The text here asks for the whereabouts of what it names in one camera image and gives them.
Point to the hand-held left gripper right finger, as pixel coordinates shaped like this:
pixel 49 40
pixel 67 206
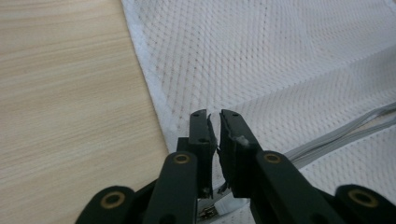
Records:
pixel 236 149

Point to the white mesh laundry bag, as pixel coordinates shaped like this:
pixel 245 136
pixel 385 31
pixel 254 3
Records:
pixel 249 46

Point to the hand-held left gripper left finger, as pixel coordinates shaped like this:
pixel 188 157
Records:
pixel 199 137

